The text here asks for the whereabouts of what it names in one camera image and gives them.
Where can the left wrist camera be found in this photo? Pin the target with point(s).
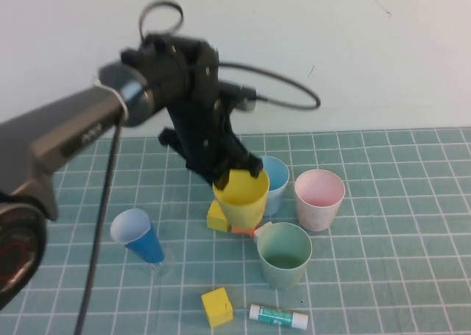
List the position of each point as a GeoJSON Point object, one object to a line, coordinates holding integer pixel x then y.
{"type": "Point", "coordinates": [235, 92]}

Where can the cream wooden cube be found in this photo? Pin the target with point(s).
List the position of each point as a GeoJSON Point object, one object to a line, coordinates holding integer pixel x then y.
{"type": "Point", "coordinates": [259, 231]}

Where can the blue paper cone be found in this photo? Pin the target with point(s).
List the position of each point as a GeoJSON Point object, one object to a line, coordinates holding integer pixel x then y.
{"type": "Point", "coordinates": [145, 246]}

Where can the light blue plastic cup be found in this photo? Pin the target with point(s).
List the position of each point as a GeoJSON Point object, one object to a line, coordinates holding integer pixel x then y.
{"type": "Point", "coordinates": [277, 180]}

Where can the green plastic cup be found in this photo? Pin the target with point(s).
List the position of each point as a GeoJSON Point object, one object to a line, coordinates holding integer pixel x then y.
{"type": "Point", "coordinates": [283, 276]}

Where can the yellow plastic cup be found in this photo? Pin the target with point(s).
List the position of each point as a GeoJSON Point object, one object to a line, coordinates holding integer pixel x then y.
{"type": "Point", "coordinates": [243, 210]}

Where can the pink plastic cup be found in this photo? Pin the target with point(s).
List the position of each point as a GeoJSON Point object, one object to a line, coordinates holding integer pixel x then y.
{"type": "Point", "coordinates": [318, 217]}

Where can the green grid cutting mat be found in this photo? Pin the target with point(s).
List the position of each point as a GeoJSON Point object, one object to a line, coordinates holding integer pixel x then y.
{"type": "Point", "coordinates": [404, 239]}

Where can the yellow wooden cube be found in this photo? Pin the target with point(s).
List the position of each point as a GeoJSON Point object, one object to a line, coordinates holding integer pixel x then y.
{"type": "Point", "coordinates": [216, 219]}
{"type": "Point", "coordinates": [217, 309]}

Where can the orange wooden cube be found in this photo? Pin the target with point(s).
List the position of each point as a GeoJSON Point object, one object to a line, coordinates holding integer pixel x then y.
{"type": "Point", "coordinates": [243, 230]}

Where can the white green glue stick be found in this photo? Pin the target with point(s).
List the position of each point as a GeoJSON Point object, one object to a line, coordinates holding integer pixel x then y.
{"type": "Point", "coordinates": [277, 316]}

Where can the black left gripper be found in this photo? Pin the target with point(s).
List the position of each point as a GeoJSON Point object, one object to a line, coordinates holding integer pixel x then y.
{"type": "Point", "coordinates": [202, 143]}

